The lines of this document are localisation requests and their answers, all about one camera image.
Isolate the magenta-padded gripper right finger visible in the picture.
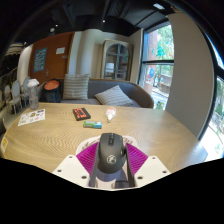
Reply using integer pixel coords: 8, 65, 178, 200
123, 142, 172, 188

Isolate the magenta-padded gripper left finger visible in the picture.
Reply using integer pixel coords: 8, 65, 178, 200
52, 141, 101, 188

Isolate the black computer mouse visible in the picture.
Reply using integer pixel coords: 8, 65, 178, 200
96, 132, 128, 175

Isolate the small green packet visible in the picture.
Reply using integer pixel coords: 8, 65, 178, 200
82, 120, 103, 130

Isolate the printed paper sheet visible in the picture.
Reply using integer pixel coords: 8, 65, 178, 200
17, 108, 46, 127

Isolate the white and pink packet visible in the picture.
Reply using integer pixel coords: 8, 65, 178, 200
105, 106, 118, 123

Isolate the grey curved sofa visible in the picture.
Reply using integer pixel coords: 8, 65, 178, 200
37, 78, 155, 109

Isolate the dark-framed window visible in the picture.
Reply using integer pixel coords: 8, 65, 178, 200
138, 23, 175, 111
199, 43, 224, 163

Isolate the black and orange bag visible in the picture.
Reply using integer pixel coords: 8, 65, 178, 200
43, 79, 63, 103

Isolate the striped square cushion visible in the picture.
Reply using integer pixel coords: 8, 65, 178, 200
62, 73, 91, 100

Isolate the striped flat cushion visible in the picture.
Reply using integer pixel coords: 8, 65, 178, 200
94, 84, 134, 107

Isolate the group of white chairs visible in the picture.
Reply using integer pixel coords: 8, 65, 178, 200
1, 76, 32, 115

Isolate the arched glass-door cabinet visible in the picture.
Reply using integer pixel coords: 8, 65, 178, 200
100, 38, 133, 82

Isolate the blue wall poster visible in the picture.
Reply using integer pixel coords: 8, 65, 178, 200
32, 47, 48, 73

